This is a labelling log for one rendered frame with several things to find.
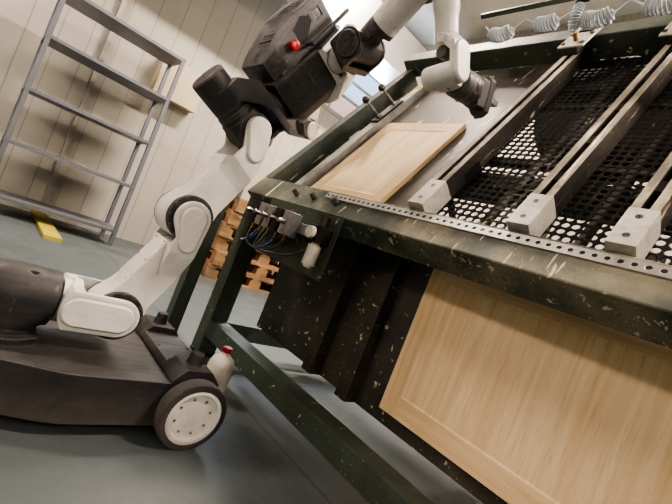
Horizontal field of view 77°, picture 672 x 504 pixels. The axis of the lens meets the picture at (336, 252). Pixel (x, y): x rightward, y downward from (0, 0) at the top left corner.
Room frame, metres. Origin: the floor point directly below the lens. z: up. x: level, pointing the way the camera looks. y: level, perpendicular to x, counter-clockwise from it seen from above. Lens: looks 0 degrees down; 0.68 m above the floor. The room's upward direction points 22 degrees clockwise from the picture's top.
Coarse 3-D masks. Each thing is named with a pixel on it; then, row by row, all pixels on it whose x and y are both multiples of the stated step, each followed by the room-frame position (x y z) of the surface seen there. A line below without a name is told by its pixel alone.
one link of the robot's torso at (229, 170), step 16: (256, 128) 1.32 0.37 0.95; (224, 144) 1.43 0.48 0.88; (256, 144) 1.34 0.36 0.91; (224, 160) 1.33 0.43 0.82; (240, 160) 1.33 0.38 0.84; (256, 160) 1.35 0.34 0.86; (192, 176) 1.37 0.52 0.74; (208, 176) 1.30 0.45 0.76; (224, 176) 1.33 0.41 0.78; (240, 176) 1.35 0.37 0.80; (176, 192) 1.31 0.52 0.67; (192, 192) 1.28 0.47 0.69; (208, 192) 1.32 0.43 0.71; (224, 192) 1.35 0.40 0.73; (160, 208) 1.29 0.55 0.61; (176, 208) 1.25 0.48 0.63; (208, 208) 1.31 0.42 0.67; (160, 224) 1.32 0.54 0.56
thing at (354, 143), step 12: (420, 84) 2.22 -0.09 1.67; (408, 96) 2.16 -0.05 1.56; (420, 96) 2.19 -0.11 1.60; (396, 108) 2.11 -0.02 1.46; (384, 120) 2.08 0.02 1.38; (360, 132) 2.05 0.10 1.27; (372, 132) 2.05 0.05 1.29; (348, 144) 2.00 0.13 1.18; (360, 144) 2.02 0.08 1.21; (336, 156) 1.95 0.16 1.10; (324, 168) 1.93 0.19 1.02; (300, 180) 1.91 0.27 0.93; (312, 180) 1.90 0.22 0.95
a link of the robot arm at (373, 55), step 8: (368, 24) 1.26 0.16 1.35; (376, 24) 1.24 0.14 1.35; (368, 32) 1.27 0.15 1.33; (376, 32) 1.25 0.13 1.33; (384, 32) 1.25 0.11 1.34; (368, 40) 1.28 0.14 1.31; (376, 40) 1.30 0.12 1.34; (368, 48) 1.28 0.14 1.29; (376, 48) 1.31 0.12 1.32; (360, 56) 1.28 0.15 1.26; (368, 56) 1.30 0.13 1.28; (376, 56) 1.33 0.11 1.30; (360, 64) 1.35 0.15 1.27; (368, 64) 1.35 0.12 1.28
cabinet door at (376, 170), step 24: (384, 144) 1.89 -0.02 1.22; (408, 144) 1.80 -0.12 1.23; (432, 144) 1.70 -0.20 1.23; (336, 168) 1.90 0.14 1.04; (360, 168) 1.81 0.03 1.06; (384, 168) 1.72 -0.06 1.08; (408, 168) 1.63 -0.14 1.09; (336, 192) 1.72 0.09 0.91; (360, 192) 1.64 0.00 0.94; (384, 192) 1.57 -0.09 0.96
